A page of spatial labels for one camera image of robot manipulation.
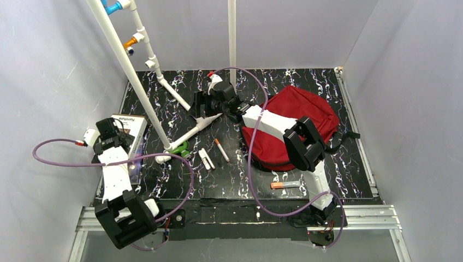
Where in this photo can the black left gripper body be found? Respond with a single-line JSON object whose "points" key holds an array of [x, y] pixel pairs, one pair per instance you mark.
{"points": [[118, 141]]}

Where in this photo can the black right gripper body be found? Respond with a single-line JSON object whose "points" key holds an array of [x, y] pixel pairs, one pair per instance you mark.
{"points": [[201, 105]]}

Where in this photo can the white Decorate book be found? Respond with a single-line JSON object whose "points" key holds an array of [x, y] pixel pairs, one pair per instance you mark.
{"points": [[134, 126]]}

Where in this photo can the red student backpack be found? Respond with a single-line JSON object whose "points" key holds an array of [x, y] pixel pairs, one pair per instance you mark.
{"points": [[281, 113]]}

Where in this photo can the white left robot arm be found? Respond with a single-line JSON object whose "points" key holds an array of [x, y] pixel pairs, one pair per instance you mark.
{"points": [[123, 215]]}

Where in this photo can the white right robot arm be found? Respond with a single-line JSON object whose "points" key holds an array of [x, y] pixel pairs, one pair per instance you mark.
{"points": [[290, 131]]}

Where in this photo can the orange tipped white pen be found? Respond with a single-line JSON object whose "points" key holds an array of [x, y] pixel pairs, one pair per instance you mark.
{"points": [[220, 147]]}

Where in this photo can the dark purple book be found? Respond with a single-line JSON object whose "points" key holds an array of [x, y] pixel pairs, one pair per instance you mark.
{"points": [[134, 169]]}

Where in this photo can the green pipe clamp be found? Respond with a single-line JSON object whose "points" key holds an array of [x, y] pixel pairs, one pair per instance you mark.
{"points": [[182, 151]]}

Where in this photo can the orange pipe fitting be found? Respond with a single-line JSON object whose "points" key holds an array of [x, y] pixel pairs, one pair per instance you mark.
{"points": [[128, 44]]}

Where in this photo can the orange capped grey marker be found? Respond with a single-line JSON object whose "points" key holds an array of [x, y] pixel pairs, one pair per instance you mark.
{"points": [[285, 184]]}

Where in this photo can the blue pipe fitting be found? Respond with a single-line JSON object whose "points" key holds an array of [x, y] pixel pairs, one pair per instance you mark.
{"points": [[111, 8]]}

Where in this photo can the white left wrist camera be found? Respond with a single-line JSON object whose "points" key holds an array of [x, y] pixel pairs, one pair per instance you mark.
{"points": [[91, 136]]}

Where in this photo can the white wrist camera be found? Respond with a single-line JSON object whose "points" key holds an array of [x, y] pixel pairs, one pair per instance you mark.
{"points": [[213, 79], [91, 136]]}

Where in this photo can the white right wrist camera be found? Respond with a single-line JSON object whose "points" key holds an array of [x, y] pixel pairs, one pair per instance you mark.
{"points": [[213, 79]]}

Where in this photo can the white PVC pipe frame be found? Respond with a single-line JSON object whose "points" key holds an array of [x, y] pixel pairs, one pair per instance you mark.
{"points": [[152, 63]]}

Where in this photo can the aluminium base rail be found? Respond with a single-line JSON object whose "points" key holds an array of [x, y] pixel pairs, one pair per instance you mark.
{"points": [[221, 204]]}

